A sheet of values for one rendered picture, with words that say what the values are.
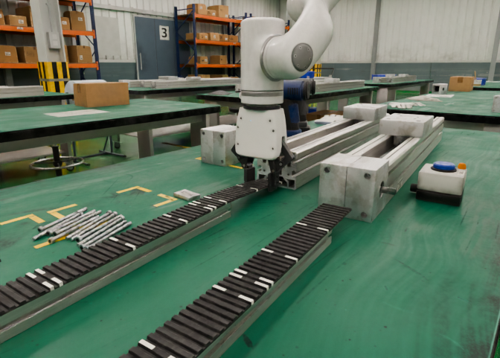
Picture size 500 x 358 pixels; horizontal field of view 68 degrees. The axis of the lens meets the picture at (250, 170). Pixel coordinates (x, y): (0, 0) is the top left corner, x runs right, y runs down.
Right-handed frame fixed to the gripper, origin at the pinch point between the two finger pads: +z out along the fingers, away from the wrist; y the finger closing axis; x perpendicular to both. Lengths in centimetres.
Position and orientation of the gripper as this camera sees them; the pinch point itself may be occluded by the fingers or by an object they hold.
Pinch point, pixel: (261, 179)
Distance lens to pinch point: 78.7
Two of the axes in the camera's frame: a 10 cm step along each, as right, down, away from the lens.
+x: 5.5, -2.2, 8.0
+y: 8.4, 1.5, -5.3
